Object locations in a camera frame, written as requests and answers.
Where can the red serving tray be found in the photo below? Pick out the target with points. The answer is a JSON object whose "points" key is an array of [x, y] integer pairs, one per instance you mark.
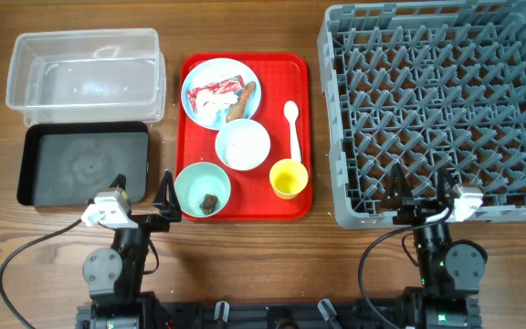
{"points": [[284, 77]]}

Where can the white bowl with rice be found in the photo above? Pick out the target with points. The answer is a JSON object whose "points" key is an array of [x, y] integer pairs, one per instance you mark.
{"points": [[242, 144]]}

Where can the white tissue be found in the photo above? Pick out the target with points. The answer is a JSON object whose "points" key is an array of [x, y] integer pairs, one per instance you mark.
{"points": [[209, 104]]}

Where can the light blue plate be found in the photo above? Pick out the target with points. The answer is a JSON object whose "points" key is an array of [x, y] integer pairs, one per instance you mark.
{"points": [[214, 70]]}

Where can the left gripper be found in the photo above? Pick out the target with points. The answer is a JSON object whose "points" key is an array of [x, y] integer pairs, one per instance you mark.
{"points": [[158, 223]]}

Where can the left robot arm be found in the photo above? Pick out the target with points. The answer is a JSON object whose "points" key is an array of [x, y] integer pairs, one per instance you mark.
{"points": [[115, 274]]}

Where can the grey dishwasher rack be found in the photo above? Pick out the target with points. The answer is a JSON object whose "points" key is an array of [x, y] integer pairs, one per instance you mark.
{"points": [[425, 85]]}

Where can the green bowl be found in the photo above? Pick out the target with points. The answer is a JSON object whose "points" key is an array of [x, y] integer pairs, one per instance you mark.
{"points": [[198, 179]]}

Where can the black waste tray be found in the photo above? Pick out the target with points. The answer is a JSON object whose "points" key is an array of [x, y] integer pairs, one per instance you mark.
{"points": [[67, 164]]}

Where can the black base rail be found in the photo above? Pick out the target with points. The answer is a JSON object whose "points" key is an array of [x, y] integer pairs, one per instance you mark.
{"points": [[194, 315]]}

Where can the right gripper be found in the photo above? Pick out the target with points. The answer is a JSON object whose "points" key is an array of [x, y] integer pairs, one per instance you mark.
{"points": [[414, 212]]}

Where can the brown food scrap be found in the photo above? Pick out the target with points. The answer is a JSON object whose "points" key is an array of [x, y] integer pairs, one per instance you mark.
{"points": [[209, 205]]}

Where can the red snack wrapper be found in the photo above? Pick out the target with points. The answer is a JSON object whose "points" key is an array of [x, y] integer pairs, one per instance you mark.
{"points": [[235, 84]]}

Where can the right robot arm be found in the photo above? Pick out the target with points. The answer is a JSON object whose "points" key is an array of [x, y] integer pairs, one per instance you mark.
{"points": [[450, 270]]}

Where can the orange carrot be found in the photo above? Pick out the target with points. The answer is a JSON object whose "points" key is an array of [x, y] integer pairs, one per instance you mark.
{"points": [[237, 110]]}

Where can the white plastic spoon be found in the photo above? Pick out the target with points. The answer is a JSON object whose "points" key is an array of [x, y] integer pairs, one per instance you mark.
{"points": [[291, 113]]}

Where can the clear plastic bin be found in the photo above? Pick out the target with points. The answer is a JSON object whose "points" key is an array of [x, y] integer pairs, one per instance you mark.
{"points": [[98, 75]]}

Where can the yellow plastic cup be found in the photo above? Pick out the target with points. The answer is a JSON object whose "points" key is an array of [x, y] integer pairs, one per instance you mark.
{"points": [[288, 178]]}

